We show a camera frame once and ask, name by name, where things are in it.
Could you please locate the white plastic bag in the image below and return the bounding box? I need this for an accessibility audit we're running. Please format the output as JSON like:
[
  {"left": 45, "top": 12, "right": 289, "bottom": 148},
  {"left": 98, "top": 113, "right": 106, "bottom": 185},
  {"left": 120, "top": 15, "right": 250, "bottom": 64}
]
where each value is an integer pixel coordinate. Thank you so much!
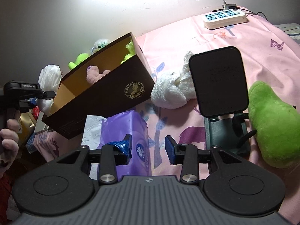
[{"left": 37, "top": 64, "right": 62, "bottom": 115}]

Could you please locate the mauve plush bunny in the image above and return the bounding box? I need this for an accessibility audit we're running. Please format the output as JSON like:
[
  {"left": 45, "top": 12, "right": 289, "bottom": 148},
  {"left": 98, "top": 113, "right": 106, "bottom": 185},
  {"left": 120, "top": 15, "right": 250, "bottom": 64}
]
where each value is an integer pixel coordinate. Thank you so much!
[{"left": 86, "top": 66, "right": 111, "bottom": 85}]

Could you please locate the yellow fluffy cloth toy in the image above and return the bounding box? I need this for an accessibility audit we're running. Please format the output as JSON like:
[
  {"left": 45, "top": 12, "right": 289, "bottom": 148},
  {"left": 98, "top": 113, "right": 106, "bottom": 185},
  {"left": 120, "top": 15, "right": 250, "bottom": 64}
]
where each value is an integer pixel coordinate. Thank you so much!
[{"left": 121, "top": 41, "right": 135, "bottom": 64}]

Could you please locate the person left hand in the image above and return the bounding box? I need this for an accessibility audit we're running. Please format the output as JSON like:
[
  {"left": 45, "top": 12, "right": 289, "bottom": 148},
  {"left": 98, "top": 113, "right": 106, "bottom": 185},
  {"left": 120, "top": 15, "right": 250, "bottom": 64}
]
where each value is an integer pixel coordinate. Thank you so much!
[{"left": 1, "top": 110, "right": 20, "bottom": 178}]

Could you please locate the red small package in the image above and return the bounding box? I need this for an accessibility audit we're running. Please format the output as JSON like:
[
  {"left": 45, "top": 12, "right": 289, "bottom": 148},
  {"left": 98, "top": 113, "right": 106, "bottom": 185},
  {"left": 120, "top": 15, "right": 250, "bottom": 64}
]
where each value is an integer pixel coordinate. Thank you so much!
[{"left": 31, "top": 106, "right": 40, "bottom": 120}]

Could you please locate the purple tissue pack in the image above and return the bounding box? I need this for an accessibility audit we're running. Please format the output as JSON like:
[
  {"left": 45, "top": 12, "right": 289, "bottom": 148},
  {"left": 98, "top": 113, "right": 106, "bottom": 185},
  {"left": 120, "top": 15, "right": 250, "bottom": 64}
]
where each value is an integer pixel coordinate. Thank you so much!
[{"left": 81, "top": 110, "right": 151, "bottom": 180}]

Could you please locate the gold tissue box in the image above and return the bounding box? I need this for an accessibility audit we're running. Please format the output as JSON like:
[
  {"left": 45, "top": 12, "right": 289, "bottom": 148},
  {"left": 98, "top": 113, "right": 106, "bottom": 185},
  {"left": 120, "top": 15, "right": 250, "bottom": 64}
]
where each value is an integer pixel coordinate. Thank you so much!
[{"left": 18, "top": 112, "right": 37, "bottom": 147}]

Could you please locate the white towel plush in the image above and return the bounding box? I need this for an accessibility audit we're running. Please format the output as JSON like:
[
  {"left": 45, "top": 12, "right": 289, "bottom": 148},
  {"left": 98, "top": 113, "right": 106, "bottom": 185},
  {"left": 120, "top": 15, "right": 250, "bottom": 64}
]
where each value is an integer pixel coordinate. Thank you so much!
[{"left": 151, "top": 51, "right": 196, "bottom": 110}]

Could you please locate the dark brown cardboard box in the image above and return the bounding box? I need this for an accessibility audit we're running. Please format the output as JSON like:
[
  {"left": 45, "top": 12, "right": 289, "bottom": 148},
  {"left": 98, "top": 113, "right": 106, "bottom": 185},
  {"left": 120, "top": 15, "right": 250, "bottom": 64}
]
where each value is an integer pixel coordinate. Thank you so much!
[{"left": 43, "top": 33, "right": 154, "bottom": 139}]

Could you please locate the lime green plush toy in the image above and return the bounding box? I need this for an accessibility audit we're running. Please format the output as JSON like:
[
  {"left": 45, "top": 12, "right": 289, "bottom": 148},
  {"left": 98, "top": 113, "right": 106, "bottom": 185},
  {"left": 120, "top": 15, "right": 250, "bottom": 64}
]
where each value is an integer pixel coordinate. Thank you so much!
[{"left": 68, "top": 53, "right": 89, "bottom": 70}]

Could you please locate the black phone stand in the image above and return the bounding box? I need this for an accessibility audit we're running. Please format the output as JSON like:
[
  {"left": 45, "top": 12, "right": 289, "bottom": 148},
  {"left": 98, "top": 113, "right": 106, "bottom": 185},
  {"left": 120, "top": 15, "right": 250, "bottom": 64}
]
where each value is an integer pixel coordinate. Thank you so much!
[{"left": 189, "top": 46, "right": 252, "bottom": 157}]

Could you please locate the dark green plush toy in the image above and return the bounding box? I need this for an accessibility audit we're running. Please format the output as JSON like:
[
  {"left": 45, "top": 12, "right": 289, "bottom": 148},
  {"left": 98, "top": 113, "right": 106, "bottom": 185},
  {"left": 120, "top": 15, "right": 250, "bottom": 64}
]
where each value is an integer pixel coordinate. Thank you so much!
[{"left": 248, "top": 81, "right": 299, "bottom": 168}]

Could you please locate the panda plush toy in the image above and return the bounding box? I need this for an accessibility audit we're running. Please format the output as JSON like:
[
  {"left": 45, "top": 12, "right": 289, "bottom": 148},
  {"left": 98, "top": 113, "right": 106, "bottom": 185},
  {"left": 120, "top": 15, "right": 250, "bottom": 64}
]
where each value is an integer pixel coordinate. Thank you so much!
[{"left": 91, "top": 39, "right": 110, "bottom": 54}]

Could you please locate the white power strip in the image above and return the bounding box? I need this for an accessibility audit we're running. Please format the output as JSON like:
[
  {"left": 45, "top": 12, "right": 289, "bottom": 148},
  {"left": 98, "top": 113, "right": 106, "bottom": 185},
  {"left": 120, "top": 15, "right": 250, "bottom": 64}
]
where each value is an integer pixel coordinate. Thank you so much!
[{"left": 200, "top": 9, "right": 248, "bottom": 29}]

